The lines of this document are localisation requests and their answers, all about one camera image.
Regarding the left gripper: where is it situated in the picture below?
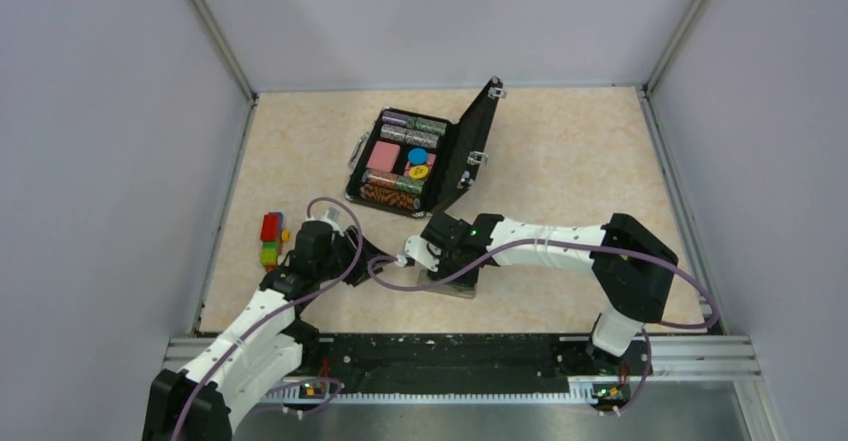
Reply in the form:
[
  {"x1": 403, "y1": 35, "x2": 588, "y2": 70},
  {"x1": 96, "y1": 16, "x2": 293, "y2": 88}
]
[{"x1": 316, "y1": 224, "x2": 394, "y2": 286}]

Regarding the white remote control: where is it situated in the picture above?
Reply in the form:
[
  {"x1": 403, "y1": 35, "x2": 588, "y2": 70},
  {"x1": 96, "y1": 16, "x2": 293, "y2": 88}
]
[{"x1": 416, "y1": 271, "x2": 476, "y2": 299}]

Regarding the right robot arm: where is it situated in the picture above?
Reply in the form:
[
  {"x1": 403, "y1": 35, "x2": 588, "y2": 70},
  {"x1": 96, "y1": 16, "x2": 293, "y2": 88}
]
[{"x1": 403, "y1": 213, "x2": 679, "y2": 373}]

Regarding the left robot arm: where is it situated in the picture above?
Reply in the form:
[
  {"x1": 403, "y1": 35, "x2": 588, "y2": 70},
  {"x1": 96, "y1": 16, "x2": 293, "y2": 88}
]
[{"x1": 142, "y1": 218, "x2": 382, "y2": 440}]

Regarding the orange black chip stack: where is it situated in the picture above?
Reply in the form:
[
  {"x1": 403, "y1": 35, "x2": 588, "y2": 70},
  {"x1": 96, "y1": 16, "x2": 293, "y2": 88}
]
[{"x1": 360, "y1": 184, "x2": 421, "y2": 212}]

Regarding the red poker chip stack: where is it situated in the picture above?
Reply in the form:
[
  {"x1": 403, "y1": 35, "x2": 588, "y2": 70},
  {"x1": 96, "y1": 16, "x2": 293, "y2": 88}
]
[{"x1": 362, "y1": 169, "x2": 424, "y2": 195}]

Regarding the yellow big blind chip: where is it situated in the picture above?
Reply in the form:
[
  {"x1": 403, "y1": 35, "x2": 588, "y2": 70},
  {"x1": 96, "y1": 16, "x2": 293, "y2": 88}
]
[{"x1": 407, "y1": 165, "x2": 430, "y2": 180}]

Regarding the black poker chip case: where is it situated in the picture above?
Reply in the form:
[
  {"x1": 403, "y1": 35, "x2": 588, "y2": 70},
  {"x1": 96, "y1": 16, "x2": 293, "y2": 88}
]
[{"x1": 344, "y1": 76, "x2": 506, "y2": 218}]

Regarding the red playing card deck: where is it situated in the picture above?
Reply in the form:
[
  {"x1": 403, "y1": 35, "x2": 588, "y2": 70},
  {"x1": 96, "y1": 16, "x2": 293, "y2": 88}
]
[{"x1": 366, "y1": 141, "x2": 401, "y2": 172}]

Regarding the blue dealer chip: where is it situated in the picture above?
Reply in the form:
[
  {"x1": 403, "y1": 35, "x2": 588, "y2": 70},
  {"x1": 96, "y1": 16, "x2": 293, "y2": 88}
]
[{"x1": 407, "y1": 148, "x2": 429, "y2": 166}]

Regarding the green toy brick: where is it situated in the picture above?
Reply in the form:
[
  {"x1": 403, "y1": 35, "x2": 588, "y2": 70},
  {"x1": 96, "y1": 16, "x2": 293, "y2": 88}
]
[{"x1": 259, "y1": 240, "x2": 284, "y2": 272}]

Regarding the red toy brick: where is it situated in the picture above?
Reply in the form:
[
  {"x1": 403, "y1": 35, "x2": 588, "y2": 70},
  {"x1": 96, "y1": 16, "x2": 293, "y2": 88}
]
[{"x1": 259, "y1": 212, "x2": 284, "y2": 243}]

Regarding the blue tan chip stack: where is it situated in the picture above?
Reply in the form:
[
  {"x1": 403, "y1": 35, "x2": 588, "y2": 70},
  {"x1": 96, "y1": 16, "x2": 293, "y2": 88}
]
[{"x1": 380, "y1": 124, "x2": 440, "y2": 149}]

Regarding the green poker chip stack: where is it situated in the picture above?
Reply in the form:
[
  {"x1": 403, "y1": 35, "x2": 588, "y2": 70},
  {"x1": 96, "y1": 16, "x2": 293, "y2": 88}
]
[{"x1": 414, "y1": 117, "x2": 448, "y2": 136}]

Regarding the purple poker chip stack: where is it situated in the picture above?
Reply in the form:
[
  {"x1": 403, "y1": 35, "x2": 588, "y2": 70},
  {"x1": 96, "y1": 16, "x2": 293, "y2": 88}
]
[{"x1": 381, "y1": 110, "x2": 416, "y2": 129}]

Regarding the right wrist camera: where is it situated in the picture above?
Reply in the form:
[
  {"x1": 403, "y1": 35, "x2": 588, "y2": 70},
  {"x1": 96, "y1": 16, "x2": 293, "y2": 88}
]
[{"x1": 394, "y1": 235, "x2": 442, "y2": 272}]

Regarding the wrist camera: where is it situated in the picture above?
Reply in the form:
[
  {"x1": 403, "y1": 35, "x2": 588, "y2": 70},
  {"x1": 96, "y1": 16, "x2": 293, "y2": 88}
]
[
  {"x1": 394, "y1": 235, "x2": 442, "y2": 272},
  {"x1": 307, "y1": 207, "x2": 343, "y2": 234}
]

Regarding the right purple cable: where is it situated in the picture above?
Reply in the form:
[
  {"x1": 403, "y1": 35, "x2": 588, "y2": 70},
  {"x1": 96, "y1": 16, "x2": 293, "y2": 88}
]
[{"x1": 366, "y1": 239, "x2": 722, "y2": 415}]

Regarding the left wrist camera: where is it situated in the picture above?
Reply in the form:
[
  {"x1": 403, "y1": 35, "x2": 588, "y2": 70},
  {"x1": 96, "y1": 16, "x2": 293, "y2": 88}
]
[{"x1": 307, "y1": 207, "x2": 343, "y2": 234}]

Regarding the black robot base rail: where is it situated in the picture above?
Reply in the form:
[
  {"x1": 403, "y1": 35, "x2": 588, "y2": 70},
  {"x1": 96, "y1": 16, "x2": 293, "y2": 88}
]
[{"x1": 158, "y1": 331, "x2": 763, "y2": 419}]

